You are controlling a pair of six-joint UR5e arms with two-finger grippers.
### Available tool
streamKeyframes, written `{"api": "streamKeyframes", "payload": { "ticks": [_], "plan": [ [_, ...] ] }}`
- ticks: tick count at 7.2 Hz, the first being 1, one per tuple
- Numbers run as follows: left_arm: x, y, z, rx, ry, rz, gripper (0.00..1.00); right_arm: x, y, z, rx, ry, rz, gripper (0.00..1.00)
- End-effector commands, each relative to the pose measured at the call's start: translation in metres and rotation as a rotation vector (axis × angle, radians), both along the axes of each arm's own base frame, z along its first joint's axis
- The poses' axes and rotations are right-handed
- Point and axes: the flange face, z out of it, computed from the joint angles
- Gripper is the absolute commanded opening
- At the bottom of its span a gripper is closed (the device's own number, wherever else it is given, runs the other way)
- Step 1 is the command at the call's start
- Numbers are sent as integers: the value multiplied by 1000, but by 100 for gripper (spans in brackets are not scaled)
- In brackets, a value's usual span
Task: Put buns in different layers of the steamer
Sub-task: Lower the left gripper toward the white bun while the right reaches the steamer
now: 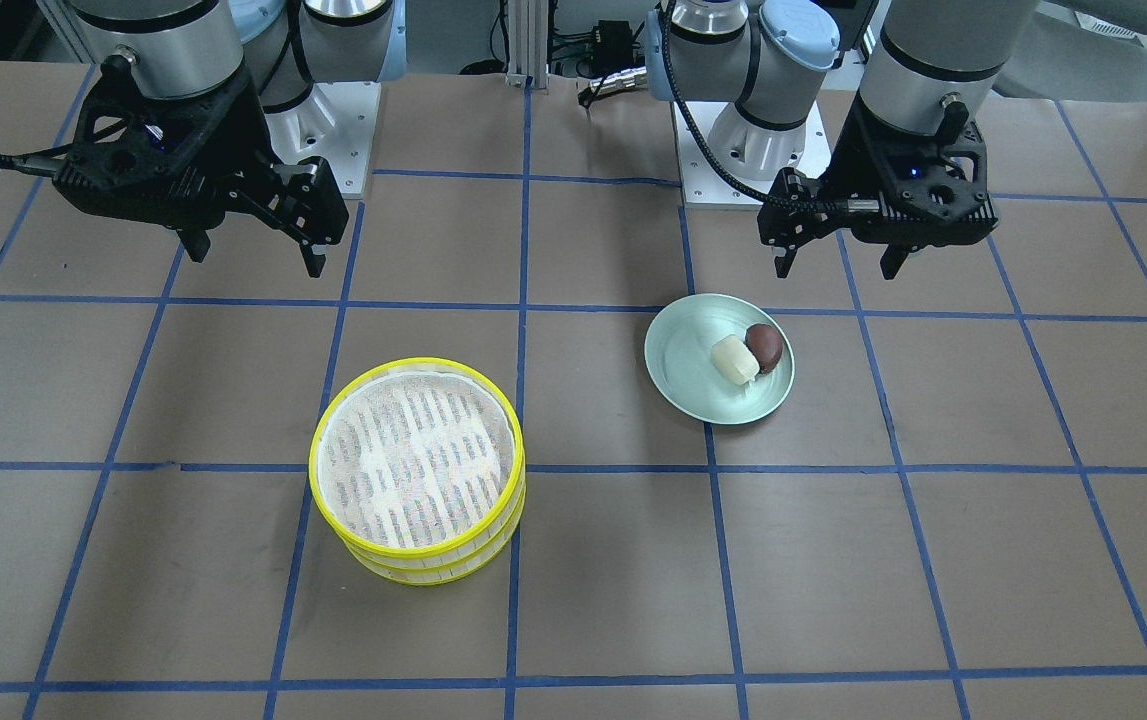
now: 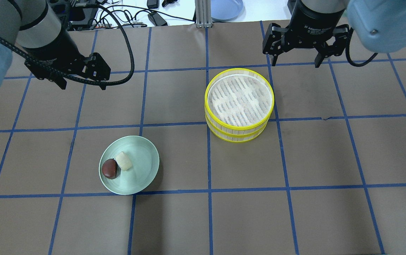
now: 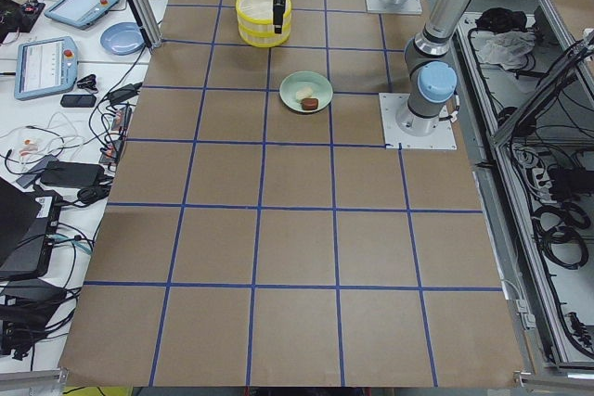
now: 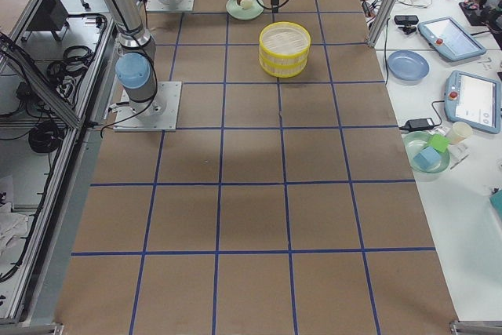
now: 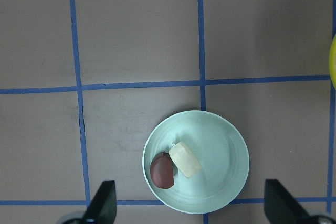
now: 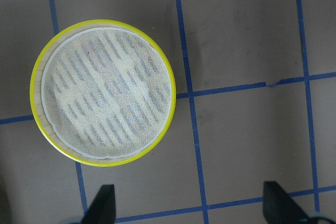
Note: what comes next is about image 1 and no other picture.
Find white steamed bun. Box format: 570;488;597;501
710;334;760;388

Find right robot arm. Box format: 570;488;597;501
52;1;407;277

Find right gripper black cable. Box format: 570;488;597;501
0;120;128;177

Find aluminium frame post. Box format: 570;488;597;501
504;0;551;92

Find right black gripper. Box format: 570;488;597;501
52;54;349;279

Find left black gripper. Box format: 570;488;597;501
759;95;999;281

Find yellow steamer layer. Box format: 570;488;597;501
309;357;526;568
344;495;526;585

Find light green plate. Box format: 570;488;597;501
643;294;796;426

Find black power brick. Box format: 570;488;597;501
588;19;635;77

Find brown steamed bun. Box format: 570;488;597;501
743;323;785;378

